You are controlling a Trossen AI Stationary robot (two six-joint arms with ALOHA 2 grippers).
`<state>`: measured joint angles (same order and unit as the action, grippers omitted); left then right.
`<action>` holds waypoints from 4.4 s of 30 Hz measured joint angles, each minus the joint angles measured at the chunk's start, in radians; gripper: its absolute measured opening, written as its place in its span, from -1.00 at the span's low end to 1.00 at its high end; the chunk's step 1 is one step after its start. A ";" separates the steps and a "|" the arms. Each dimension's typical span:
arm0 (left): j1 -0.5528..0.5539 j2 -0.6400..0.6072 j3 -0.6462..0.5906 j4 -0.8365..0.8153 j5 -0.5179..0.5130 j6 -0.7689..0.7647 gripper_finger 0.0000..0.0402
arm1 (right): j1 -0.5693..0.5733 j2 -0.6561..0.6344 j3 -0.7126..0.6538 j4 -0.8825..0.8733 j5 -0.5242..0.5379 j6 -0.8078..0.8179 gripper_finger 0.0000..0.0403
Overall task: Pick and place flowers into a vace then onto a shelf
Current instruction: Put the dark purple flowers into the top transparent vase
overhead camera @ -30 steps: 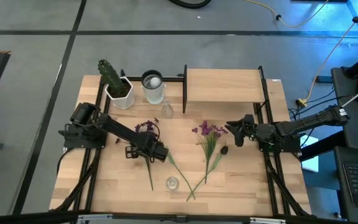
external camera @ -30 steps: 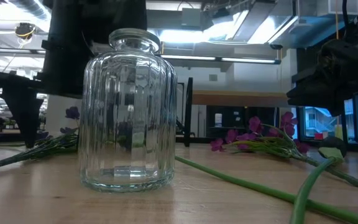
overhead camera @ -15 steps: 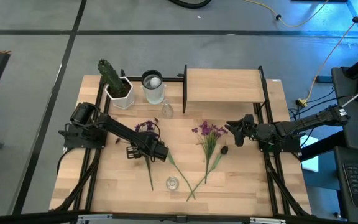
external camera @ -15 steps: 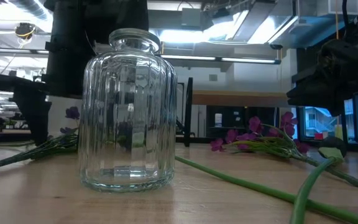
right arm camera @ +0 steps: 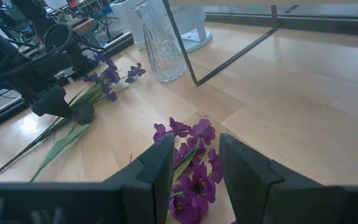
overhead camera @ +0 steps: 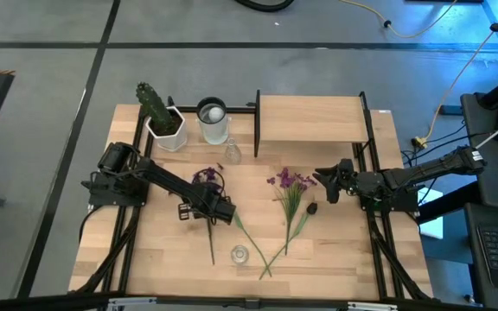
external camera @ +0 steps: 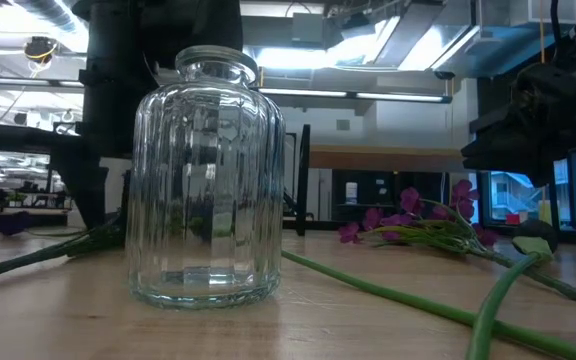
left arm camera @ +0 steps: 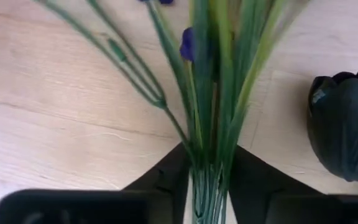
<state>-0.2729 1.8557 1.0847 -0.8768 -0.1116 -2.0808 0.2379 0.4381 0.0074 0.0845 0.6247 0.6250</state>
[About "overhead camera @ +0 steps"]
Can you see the round ribbed glass vase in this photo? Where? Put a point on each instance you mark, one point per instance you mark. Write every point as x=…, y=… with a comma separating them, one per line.
x=240, y=255

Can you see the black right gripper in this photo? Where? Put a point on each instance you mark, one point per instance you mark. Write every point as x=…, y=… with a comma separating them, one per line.
x=350, y=178

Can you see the white faceted plant pot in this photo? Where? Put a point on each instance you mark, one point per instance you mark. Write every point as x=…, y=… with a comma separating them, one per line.
x=173, y=140

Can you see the wooden shelf with black frame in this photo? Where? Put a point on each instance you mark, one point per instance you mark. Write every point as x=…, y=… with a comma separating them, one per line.
x=258, y=129

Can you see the green cactus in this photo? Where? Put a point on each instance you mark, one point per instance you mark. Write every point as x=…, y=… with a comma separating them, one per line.
x=154, y=105

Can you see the black aluminium rig frame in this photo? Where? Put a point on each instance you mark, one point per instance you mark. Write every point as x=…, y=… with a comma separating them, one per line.
x=186, y=109

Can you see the magenta artificial flower bunch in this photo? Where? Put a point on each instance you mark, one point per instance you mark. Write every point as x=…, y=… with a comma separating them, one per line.
x=290, y=181

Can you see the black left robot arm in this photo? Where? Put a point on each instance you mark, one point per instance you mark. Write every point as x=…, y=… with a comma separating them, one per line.
x=167, y=179

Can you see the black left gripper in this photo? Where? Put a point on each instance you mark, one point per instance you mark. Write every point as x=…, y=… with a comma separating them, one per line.
x=219, y=209

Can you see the white ball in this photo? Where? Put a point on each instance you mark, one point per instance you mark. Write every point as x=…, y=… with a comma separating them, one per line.
x=215, y=113

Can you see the black desk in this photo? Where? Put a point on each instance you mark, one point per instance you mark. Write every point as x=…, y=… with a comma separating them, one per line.
x=491, y=190

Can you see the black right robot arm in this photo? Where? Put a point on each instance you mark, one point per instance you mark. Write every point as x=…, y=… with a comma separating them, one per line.
x=426, y=170

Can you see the wooden shelf board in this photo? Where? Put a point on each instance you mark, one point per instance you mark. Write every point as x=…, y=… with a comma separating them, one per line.
x=314, y=118

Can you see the faceted clear glass vase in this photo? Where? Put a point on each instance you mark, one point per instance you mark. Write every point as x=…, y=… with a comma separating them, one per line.
x=232, y=154

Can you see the clear pitcher with white insert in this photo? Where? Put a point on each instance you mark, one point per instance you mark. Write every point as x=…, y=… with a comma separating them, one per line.
x=214, y=131

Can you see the dark artificial tulip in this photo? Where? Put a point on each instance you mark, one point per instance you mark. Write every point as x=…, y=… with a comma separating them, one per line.
x=312, y=208

